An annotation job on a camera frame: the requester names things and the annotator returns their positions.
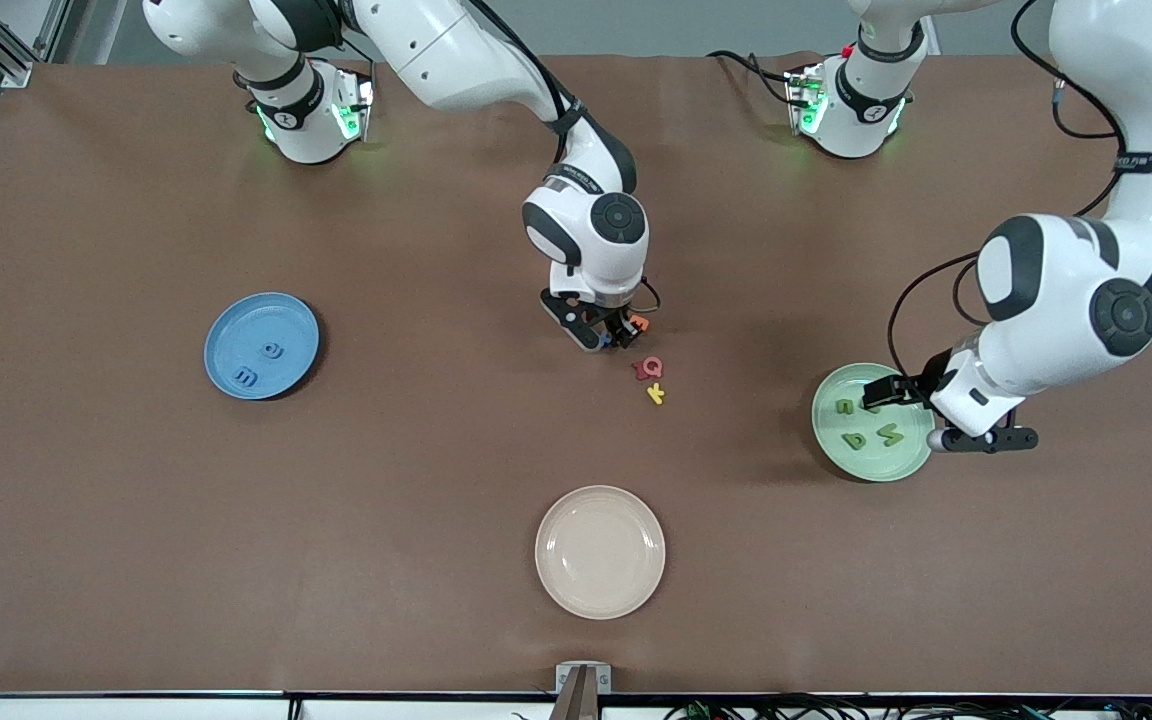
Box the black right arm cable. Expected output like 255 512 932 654
461 0 661 313

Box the white table edge rail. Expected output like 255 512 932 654
0 690 1152 720

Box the beige plate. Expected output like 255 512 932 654
535 485 666 620

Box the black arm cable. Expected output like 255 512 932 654
886 0 1132 386
461 0 661 313

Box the blue plate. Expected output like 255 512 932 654
203 292 321 401

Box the green plate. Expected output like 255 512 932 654
812 363 936 483

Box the metal bracket with bar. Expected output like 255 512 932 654
549 662 612 720

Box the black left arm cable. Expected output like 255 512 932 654
886 0 1132 386

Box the black base connector cable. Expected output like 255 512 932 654
704 48 817 109

